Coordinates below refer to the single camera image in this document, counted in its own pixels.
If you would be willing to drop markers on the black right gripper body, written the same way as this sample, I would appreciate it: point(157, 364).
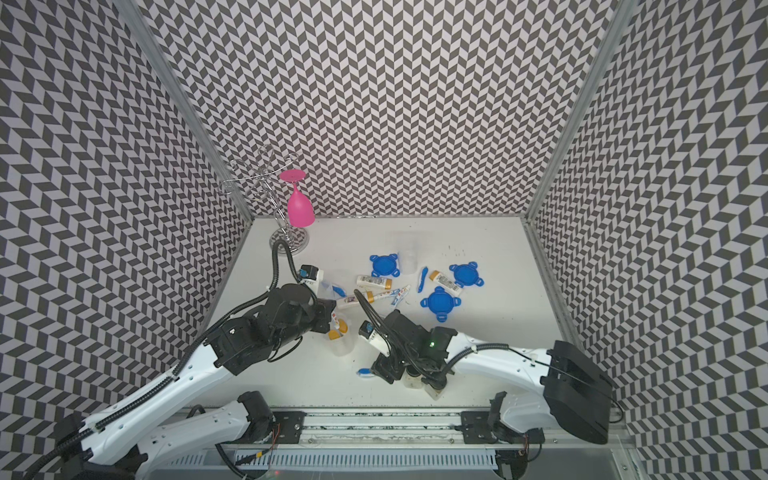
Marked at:
point(394, 365)

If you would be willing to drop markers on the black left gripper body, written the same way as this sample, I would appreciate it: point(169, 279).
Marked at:
point(317, 317)

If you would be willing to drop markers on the white tube gold cap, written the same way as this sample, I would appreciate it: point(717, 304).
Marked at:
point(338, 330)
point(353, 300)
point(374, 282)

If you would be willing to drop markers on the blue lid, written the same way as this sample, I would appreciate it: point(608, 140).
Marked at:
point(467, 274)
point(440, 303)
point(385, 266)

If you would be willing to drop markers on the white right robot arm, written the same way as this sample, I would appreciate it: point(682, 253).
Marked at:
point(542, 388)

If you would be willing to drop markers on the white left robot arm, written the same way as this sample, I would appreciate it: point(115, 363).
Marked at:
point(135, 436)

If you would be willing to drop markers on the clear container lying open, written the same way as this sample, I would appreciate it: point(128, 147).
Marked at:
point(326, 293)

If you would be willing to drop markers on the black cap jar left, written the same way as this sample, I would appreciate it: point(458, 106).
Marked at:
point(412, 380)

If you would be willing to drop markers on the black cap jar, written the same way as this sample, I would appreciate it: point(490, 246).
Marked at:
point(412, 380)
point(435, 393)

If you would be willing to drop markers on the black cap jar right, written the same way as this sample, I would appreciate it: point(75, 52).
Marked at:
point(435, 393)

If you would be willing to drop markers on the white tube gold cap back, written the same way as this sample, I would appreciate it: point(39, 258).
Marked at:
point(374, 282)

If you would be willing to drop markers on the white tube near right lid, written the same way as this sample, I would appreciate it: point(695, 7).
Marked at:
point(444, 281)

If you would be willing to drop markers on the blue toothbrush case back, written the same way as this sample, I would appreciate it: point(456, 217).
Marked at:
point(422, 279)

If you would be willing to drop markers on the pink plastic wine glass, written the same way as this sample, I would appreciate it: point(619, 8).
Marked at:
point(299, 208)

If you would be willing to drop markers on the tall clear container back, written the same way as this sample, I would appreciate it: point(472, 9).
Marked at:
point(408, 252)

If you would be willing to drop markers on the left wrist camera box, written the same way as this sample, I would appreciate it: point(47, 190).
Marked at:
point(312, 277)

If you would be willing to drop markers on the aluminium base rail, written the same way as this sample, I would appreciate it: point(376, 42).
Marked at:
point(335, 441)

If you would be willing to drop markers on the aluminium left corner post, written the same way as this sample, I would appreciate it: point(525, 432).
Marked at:
point(134, 20)

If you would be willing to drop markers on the aluminium corner post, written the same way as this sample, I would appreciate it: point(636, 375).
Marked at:
point(606, 50)
point(134, 20)

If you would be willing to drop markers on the aluminium right corner post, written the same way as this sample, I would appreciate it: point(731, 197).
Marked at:
point(606, 50)

